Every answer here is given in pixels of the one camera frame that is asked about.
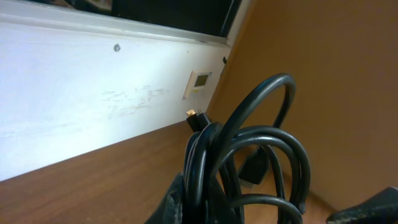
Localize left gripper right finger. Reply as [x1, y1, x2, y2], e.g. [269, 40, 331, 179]
[326, 187, 397, 224]

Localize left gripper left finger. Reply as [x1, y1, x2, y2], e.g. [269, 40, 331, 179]
[144, 172, 237, 224]

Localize thin black USB cable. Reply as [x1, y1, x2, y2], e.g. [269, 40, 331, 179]
[185, 108, 212, 133]

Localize thick black USB cable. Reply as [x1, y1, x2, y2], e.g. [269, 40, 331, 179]
[183, 73, 312, 224]

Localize white wall thermostat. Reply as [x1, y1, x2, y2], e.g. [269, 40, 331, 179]
[183, 71, 212, 100]

